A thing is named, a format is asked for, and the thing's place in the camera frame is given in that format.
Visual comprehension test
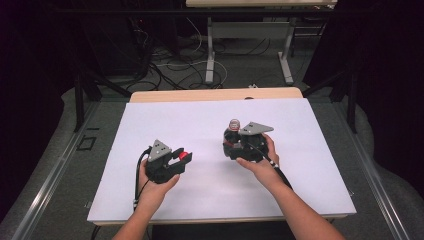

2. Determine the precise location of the black equipment cabinet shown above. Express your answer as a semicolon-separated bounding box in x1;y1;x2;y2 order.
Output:
79;16;151;78

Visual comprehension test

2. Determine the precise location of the black floor cable bundle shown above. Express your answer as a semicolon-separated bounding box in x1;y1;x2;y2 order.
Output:
128;19;273;91

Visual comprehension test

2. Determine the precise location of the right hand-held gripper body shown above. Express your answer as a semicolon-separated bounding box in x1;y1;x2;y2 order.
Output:
234;121;275;163

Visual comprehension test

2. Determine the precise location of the aluminium floor rail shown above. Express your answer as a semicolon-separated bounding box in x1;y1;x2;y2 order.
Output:
333;101;411;240
13;101;101;240

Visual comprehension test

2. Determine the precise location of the white floor cable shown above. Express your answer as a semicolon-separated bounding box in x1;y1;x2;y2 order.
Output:
156;16;229;88

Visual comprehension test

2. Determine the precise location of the white-legged desk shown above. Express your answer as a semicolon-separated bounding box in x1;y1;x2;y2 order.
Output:
185;0;338;86

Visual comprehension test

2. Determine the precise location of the black floor hatch frame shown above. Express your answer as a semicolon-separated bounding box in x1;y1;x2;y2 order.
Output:
76;135;98;152

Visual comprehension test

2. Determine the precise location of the dark curtain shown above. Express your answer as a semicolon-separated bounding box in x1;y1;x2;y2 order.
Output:
303;0;424;198
0;0;78;218

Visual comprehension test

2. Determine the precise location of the person's left hand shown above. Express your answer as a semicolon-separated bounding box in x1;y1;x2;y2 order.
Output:
138;159;181;211

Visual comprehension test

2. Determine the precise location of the white table cover sheet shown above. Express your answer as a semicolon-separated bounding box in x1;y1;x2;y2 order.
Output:
87;98;357;223

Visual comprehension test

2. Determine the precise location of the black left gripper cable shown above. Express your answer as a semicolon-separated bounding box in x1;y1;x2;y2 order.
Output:
89;146;153;240

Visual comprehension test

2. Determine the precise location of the dark soda bottle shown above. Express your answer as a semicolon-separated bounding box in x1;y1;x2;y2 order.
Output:
222;118;248;158

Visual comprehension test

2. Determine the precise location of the black metal stand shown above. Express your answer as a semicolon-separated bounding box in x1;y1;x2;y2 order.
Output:
73;71;133;133
301;68;359;134

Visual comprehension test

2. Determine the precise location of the person's right hand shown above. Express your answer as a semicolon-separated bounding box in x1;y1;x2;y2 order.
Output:
235;133;284;191

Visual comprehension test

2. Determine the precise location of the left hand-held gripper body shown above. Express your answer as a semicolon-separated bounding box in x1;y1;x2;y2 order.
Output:
145;139;174;184

